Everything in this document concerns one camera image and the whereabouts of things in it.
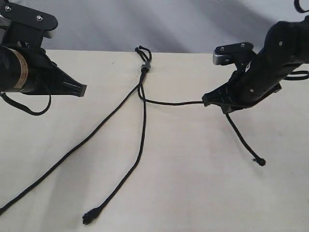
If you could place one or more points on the white backdrop cloth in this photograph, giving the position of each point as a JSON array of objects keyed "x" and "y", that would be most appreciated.
[{"x": 184, "y": 26}]

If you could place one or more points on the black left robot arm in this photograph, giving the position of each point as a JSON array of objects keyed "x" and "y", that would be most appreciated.
[{"x": 9, "y": 69}]

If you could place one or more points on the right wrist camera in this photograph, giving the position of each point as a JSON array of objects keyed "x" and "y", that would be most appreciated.
[{"x": 239, "y": 54}]

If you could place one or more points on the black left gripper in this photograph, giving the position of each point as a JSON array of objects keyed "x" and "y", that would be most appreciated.
[{"x": 39, "y": 75}]

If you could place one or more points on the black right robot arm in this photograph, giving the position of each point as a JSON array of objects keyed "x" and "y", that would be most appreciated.
[{"x": 287, "y": 44}]

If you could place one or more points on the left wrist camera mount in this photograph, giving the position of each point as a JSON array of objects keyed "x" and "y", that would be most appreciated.
[{"x": 26, "y": 25}]

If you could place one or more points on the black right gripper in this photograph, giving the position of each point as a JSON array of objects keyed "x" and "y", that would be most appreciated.
[{"x": 258, "y": 82}]

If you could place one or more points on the clear tape on knot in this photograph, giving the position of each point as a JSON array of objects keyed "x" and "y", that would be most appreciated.
[{"x": 146, "y": 67}]

